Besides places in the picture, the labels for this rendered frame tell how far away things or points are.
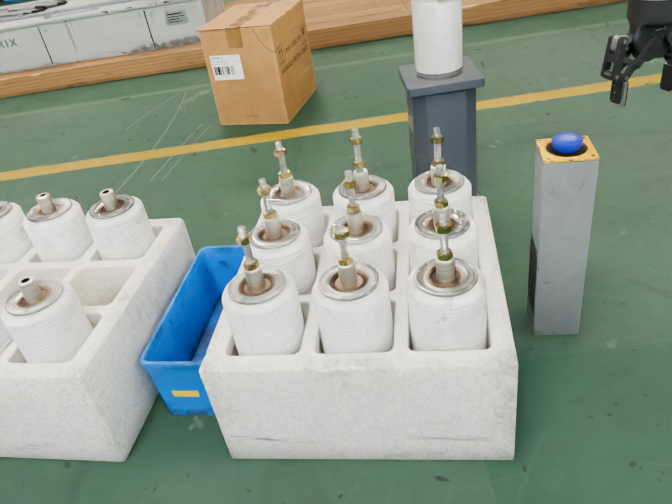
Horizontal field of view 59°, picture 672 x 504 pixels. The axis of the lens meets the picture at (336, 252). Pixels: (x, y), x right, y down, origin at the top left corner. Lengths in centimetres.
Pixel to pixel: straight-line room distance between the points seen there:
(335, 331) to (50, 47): 236
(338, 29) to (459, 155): 145
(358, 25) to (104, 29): 106
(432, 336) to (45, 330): 50
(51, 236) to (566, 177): 81
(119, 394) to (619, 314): 79
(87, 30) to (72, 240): 182
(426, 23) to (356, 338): 64
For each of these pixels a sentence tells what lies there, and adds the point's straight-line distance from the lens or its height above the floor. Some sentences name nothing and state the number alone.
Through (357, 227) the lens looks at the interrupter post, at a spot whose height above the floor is 26.
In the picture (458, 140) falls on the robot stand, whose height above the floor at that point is 18.
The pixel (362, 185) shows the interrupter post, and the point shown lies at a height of 26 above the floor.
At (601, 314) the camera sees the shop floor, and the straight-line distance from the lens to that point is 108.
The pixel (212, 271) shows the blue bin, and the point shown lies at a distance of 115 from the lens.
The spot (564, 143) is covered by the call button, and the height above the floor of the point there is 33.
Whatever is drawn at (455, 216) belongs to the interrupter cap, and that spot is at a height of 25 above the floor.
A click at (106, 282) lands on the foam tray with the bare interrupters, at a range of 108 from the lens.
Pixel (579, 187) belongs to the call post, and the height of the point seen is 27.
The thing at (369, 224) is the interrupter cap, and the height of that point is 25.
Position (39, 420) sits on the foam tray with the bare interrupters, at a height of 9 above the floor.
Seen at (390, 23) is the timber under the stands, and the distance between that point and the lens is 262.
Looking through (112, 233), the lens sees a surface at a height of 23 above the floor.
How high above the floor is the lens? 70
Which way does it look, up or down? 34 degrees down
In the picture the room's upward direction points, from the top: 10 degrees counter-clockwise
